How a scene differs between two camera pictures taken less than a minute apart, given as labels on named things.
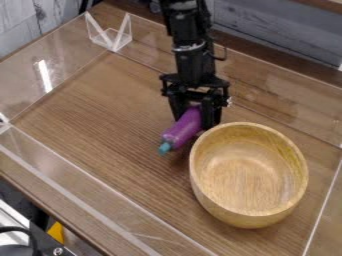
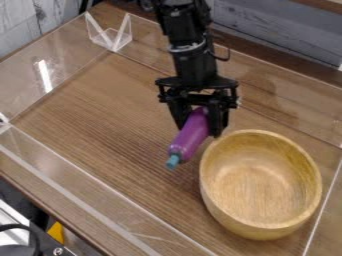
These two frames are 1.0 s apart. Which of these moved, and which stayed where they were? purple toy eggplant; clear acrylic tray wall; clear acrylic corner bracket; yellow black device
Moved: purple toy eggplant
Stayed: clear acrylic corner bracket; yellow black device; clear acrylic tray wall
